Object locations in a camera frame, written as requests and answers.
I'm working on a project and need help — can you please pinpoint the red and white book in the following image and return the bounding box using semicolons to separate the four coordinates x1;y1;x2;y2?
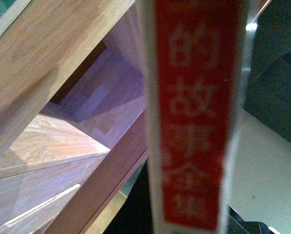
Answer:
137;0;249;234

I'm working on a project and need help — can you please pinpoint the light wooden bookshelf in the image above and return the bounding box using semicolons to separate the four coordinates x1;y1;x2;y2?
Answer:
0;0;146;234

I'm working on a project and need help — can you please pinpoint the black object at bottom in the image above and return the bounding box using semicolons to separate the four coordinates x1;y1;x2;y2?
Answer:
227;207;279;234

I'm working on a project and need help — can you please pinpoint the dark grey sofa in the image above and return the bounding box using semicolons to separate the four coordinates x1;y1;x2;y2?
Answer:
244;0;291;143

